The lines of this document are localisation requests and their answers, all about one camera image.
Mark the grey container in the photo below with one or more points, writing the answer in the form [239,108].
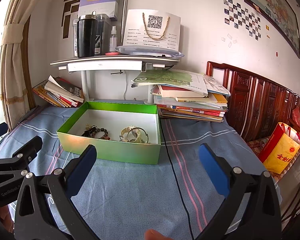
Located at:
[103,34]

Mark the left stack of books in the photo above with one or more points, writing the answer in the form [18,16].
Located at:
[59,92]

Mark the beige curtain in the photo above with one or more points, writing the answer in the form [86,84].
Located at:
[15,84]

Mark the framed floral picture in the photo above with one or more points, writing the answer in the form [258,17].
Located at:
[281,15]

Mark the red yellow gift bag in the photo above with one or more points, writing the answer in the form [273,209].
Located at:
[280,148]

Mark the black tumbler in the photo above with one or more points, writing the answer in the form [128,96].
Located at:
[86,34]

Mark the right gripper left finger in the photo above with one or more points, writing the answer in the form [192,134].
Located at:
[44,206]

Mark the small spray bottle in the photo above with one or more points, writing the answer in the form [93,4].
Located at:
[113,39]

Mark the photo collage on wall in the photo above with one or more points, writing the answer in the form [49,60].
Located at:
[238,17]

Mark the stack of books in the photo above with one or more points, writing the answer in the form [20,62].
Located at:
[185,95]
[59,92]

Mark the silver metal bangle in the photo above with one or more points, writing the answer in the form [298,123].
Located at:
[137,135]

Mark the left hand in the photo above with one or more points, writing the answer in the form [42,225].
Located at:
[5,218]

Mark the blue striped bedsheet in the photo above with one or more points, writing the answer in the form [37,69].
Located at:
[123,200]

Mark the right stack of books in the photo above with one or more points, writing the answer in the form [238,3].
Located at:
[185,95]

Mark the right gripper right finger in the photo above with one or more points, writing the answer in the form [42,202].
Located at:
[250,209]

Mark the white paper bag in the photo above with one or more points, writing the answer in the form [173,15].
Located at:
[153,28]

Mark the green holographic box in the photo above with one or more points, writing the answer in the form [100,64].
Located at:
[105,125]

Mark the white desk frame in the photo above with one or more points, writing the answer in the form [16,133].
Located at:
[114,62]

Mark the right hand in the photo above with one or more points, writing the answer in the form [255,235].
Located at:
[152,234]

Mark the red wooden headboard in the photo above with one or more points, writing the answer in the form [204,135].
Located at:
[256,103]

